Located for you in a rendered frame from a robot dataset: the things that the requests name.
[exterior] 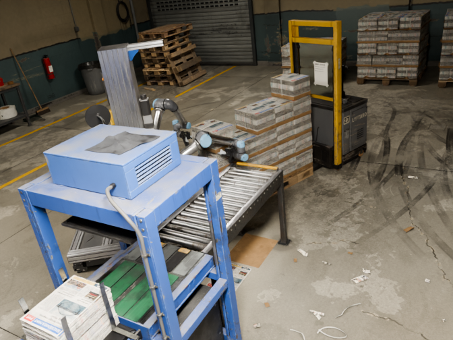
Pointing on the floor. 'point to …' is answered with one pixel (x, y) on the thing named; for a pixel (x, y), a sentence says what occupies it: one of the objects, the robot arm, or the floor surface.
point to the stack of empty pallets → (164, 69)
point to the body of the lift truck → (354, 121)
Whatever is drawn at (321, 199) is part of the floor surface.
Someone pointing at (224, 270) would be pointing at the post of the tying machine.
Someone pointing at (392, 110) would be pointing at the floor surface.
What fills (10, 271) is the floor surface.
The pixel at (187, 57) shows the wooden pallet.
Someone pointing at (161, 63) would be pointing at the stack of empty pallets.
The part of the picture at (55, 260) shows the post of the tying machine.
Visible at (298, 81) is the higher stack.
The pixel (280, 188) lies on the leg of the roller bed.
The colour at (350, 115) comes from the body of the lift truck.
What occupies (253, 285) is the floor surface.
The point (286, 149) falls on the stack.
